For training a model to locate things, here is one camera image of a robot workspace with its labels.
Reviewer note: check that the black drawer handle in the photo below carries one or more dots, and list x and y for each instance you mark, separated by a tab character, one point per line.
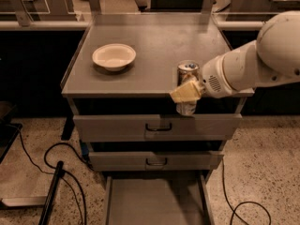
158	129
156	163

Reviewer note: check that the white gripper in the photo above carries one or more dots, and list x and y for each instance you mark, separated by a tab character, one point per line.
212	78

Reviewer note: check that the middle grey drawer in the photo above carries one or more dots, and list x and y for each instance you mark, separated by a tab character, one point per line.
135	161

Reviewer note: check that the white paper bowl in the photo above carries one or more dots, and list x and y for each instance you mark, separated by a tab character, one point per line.
114	57

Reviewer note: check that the black bar on floor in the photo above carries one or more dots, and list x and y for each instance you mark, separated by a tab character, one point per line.
46	212

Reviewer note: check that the dark tray left edge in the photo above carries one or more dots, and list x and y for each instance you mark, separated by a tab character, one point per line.
8	134

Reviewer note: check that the grey drawer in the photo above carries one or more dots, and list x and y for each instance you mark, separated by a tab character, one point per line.
180	199
135	161
131	128

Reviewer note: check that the black top drawer handle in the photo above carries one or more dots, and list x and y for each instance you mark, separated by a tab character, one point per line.
158	129

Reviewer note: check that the black middle drawer handle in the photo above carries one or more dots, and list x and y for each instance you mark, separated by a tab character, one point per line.
156	163

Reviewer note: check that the top grey drawer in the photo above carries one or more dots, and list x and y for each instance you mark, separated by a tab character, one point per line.
131	128

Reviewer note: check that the grey drawer cabinet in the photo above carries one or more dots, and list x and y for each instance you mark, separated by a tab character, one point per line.
161	42

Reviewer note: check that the silver redbull can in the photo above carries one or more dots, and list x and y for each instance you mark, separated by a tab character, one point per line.
186	69

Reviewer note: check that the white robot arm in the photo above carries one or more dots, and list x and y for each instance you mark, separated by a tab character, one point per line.
272	59

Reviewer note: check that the white horizontal rail pipe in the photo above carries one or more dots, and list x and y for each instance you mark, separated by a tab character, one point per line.
70	25

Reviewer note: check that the bottom grey drawer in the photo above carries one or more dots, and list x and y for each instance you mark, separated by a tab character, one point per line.
180	199

